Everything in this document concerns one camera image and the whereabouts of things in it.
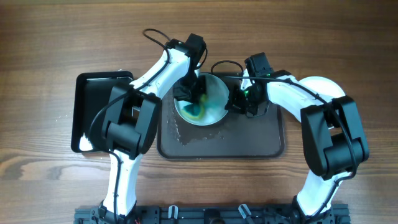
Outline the green yellow sponge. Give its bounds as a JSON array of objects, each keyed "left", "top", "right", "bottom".
[{"left": 181, "top": 94, "right": 207, "bottom": 120}]

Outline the white plate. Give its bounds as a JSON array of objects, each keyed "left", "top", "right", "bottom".
[
  {"left": 174, "top": 73, "right": 229, "bottom": 126},
  {"left": 295, "top": 76, "right": 346, "bottom": 121}
]

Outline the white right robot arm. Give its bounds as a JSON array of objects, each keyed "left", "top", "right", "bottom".
[{"left": 225, "top": 69, "right": 369, "bottom": 223}]

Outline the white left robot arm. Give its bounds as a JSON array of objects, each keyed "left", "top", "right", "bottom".
[{"left": 86, "top": 34, "right": 207, "bottom": 223}]

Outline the large dark serving tray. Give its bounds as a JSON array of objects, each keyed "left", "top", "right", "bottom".
[{"left": 157, "top": 90, "right": 285, "bottom": 160}]

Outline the small black water tray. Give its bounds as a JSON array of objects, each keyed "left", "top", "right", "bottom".
[{"left": 71, "top": 71, "right": 134, "bottom": 153}]

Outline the black mounting rail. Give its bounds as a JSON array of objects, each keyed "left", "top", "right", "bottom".
[{"left": 73, "top": 204, "right": 351, "bottom": 224}]

